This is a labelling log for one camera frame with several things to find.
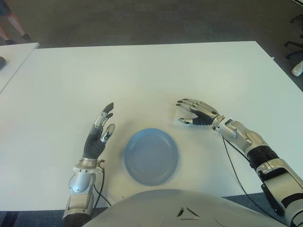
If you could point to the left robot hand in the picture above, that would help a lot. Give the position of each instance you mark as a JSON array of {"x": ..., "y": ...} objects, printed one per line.
[{"x": 94, "y": 146}]

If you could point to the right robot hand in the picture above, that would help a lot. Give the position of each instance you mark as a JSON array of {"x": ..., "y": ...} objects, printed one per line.
[{"x": 206, "y": 113}]

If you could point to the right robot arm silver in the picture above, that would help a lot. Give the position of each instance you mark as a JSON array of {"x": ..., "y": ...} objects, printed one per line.
[{"x": 267, "y": 156}]

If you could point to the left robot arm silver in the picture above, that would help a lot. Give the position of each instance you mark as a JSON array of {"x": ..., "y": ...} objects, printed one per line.
[{"x": 80, "y": 186}]

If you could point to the blue round plate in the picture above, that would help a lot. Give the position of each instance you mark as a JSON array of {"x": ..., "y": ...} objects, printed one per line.
[{"x": 151, "y": 156}]

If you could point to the grey robot torso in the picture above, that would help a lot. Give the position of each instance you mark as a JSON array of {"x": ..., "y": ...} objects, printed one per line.
[{"x": 177, "y": 208}]

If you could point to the white shoe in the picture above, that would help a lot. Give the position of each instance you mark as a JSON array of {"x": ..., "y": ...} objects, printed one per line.
[{"x": 298, "y": 69}]

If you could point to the black office chair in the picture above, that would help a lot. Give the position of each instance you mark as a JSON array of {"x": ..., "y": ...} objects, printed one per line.
[{"x": 296, "y": 48}]

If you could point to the neighbouring white table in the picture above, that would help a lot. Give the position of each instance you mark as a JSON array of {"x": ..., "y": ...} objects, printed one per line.
[{"x": 14, "y": 63}]

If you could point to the person foot dark shoe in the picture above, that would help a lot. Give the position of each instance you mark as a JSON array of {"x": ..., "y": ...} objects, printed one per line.
[
  {"x": 26, "y": 36},
  {"x": 10, "y": 41}
]

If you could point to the bare person leg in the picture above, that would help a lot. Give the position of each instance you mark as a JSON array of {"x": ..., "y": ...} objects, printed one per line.
[{"x": 16, "y": 21}]

